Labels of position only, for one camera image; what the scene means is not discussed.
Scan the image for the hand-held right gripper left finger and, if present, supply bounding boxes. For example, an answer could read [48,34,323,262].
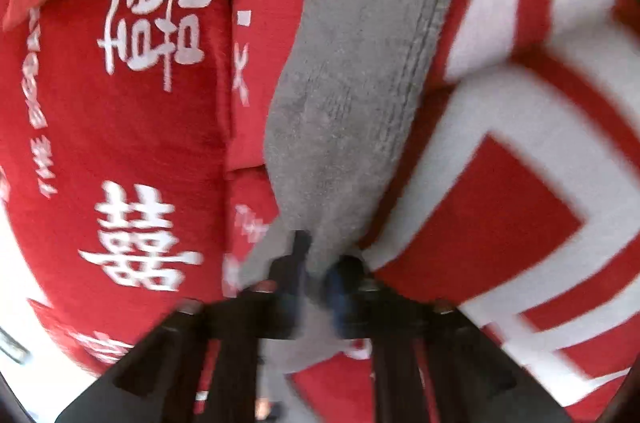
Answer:
[55,230,312,423]

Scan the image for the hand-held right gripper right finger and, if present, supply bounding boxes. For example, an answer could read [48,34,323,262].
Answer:
[326,254,572,423]

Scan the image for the grey knitted small garment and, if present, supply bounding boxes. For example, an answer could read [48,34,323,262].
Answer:
[239,0,464,423]

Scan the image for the red printed blanket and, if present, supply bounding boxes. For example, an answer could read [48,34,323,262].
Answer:
[0,0,640,423]

